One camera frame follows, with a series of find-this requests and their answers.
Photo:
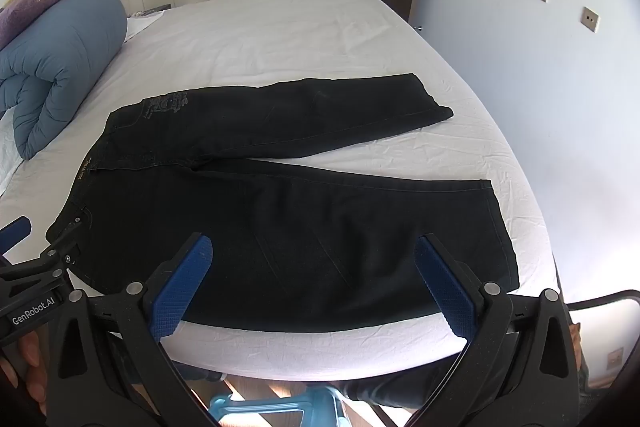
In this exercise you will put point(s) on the light blue plastic stool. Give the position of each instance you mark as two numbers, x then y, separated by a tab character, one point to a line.
280	409

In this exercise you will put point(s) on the white pillow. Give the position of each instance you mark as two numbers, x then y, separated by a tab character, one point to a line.
142	25

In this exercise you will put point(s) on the black pants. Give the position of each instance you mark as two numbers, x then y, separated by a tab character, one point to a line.
300	247

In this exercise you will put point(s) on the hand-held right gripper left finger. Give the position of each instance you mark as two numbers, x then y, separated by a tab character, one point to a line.
182	287

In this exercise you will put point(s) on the white bed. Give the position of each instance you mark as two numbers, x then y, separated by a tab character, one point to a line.
300	37

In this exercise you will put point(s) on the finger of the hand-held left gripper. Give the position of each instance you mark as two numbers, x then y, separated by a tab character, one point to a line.
57	252
15	232

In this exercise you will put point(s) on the blue rolled duvet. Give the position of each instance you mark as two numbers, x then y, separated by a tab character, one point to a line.
65	57

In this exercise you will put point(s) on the person's left hand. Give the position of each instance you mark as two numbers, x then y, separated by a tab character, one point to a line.
30	357

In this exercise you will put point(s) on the purple pillow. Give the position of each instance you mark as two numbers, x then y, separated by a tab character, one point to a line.
27	12

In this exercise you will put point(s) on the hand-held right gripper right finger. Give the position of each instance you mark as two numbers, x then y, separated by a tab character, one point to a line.
442	282

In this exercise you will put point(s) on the white crumpled cloth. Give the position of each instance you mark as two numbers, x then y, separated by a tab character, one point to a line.
7	157

